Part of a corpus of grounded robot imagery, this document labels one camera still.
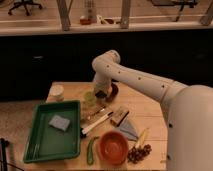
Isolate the white paper cup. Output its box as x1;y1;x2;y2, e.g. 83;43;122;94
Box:
50;85;64;101

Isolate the blue sponge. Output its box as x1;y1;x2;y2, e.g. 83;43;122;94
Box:
49;115;70;131

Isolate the dark metal cup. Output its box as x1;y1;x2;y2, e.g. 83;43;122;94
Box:
95;91;107;101

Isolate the dark grape bunch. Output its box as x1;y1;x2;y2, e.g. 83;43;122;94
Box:
127;144;152;164

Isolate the clear thin pen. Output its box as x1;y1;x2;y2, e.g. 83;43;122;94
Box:
81;107;104;122

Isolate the wooden block brush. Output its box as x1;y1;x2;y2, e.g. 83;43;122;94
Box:
110;107;129;126

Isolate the red small dish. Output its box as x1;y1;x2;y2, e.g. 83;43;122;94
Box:
79;18;92;25

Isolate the green chili pepper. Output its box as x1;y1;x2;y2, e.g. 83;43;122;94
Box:
87;136;99;165

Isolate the green translucent cup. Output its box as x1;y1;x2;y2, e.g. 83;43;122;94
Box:
84;91;96;106

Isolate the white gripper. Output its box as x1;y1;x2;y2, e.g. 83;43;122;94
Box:
93;73;111;94

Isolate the green plastic tray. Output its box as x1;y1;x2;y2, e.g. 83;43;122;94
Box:
23;100;81;163

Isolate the dark brown bowl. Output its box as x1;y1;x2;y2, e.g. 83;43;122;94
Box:
106;83;119;102

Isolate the blue grey cloth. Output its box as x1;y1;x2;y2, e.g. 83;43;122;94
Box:
118;120;138;141

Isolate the black stand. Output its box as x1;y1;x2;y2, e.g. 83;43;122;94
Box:
0;138;9;171

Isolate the black office chair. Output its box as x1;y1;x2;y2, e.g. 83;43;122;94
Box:
8;0;43;16

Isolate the orange plastic bowl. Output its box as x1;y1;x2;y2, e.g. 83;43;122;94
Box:
96;131;129;165

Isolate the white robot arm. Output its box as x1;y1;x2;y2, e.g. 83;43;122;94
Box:
92;50;213;171

